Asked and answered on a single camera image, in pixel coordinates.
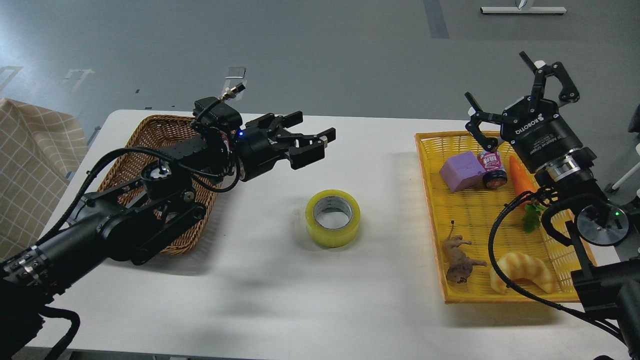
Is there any brown wicker basket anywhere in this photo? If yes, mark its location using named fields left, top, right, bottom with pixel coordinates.
left=98, top=114, right=217, bottom=256

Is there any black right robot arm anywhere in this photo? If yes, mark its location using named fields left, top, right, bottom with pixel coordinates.
left=465, top=51, right=640, bottom=360

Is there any brown toy lion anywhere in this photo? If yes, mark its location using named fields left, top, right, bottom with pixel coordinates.
left=440, top=219, right=489, bottom=284

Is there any yellow tape roll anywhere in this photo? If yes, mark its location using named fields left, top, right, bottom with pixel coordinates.
left=304, top=189, right=361, bottom=248

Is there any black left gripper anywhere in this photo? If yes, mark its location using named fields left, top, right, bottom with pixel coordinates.
left=235, top=111, right=337, bottom=182

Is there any small pink can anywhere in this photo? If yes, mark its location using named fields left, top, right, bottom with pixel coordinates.
left=477, top=150, right=508, bottom=191

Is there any yellow plastic basket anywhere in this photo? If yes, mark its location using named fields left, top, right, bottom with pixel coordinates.
left=414, top=131, right=581, bottom=305

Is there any toy croissant bread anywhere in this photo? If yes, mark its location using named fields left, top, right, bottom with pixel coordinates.
left=496, top=251, right=556, bottom=294

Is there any white stand base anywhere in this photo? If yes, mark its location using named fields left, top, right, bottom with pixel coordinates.
left=479, top=0, right=568, bottom=16

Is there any purple foam block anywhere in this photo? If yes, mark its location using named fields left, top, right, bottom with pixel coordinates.
left=439, top=151, right=487, bottom=193

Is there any beige checkered cloth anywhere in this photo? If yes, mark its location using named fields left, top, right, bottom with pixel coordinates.
left=0, top=97, right=88, bottom=260

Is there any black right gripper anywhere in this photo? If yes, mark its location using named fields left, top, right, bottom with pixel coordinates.
left=464, top=51, right=585, bottom=173

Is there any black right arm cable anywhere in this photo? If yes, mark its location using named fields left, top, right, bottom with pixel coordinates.
left=487, top=187, right=640, bottom=346

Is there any orange toy carrot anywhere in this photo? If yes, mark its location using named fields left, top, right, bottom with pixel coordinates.
left=509, top=155, right=547, bottom=234

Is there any white chair leg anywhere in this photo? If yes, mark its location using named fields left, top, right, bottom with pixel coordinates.
left=604, top=143, right=640, bottom=194

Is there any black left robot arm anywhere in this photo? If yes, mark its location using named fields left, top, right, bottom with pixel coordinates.
left=1, top=83, right=336, bottom=360

